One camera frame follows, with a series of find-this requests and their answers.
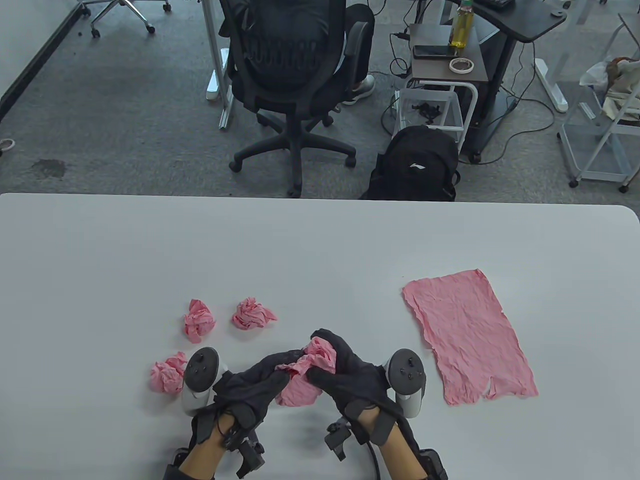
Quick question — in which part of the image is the pink crinkled paper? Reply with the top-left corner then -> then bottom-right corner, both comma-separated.
274,336 -> 338,407
150,351 -> 188,396
232,298 -> 278,330
183,299 -> 217,344
401,268 -> 540,406

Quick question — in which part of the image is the black backpack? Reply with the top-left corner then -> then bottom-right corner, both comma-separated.
361,125 -> 461,202

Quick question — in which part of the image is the person's left forearm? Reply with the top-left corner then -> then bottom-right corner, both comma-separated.
177,415 -> 236,480

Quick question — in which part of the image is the swivel chair with chrome base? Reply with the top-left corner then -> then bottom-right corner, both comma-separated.
77,0 -> 172,38

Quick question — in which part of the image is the white plastic bag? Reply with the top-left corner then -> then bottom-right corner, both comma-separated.
579,60 -> 613,88

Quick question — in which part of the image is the black phone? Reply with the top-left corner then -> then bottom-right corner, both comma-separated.
413,45 -> 458,61

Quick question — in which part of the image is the black mesh office chair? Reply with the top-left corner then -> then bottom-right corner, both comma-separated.
218,0 -> 375,198

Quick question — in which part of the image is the black floor cable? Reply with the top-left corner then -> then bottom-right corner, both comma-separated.
470,42 -> 557,166

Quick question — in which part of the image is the grey side table white frame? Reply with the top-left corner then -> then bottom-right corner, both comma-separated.
395,22 -> 488,151

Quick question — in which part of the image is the black glove cable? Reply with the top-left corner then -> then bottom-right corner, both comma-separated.
365,440 -> 383,480

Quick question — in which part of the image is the white desk leg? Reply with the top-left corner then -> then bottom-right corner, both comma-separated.
200,0 -> 236,130

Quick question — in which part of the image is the person's right hand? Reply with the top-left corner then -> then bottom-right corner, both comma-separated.
306,328 -> 405,422

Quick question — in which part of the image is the white wheeled rack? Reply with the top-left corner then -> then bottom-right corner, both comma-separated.
557,12 -> 640,193

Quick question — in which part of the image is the black white handheld controller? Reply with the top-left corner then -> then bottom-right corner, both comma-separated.
181,346 -> 230,417
382,348 -> 427,420

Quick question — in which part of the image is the yellow drink bottle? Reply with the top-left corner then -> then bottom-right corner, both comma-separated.
448,0 -> 475,51

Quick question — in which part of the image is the beige cloth bundle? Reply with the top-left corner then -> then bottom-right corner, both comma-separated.
602,57 -> 640,123

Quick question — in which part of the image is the person's right forearm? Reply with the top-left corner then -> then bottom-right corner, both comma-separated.
367,415 -> 421,480

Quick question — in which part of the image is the black standing desk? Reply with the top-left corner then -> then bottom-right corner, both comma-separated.
457,0 -> 568,166

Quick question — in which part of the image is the person's left hand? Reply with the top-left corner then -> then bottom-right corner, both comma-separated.
212,350 -> 307,432

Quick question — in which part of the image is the white desk foot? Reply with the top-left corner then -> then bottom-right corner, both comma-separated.
534,57 -> 570,113

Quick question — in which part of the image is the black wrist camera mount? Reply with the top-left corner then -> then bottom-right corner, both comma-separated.
324,400 -> 366,462
222,422 -> 266,479

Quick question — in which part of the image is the black plug cable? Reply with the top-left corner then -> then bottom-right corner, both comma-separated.
389,30 -> 415,78

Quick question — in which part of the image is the small black gadget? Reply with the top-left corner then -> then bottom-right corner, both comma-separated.
411,101 -> 443,126

